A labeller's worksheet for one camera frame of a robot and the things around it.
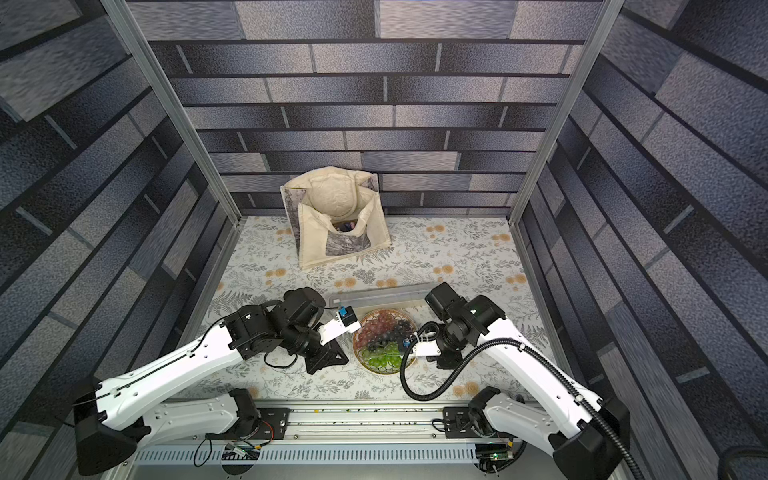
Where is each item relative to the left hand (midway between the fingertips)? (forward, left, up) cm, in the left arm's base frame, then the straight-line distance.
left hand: (346, 361), depth 67 cm
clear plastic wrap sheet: (+22, -18, -18) cm, 34 cm away
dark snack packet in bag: (+48, +6, -7) cm, 49 cm away
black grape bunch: (+13, -13, -14) cm, 23 cm away
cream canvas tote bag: (+56, +17, 0) cm, 58 cm away
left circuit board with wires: (-15, +25, -18) cm, 34 cm away
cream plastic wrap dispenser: (+24, -6, -13) cm, 28 cm away
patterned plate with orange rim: (+3, -6, -16) cm, 17 cm away
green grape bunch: (+6, -9, -14) cm, 18 cm away
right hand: (+6, -21, -6) cm, 22 cm away
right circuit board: (-15, -36, -18) cm, 43 cm away
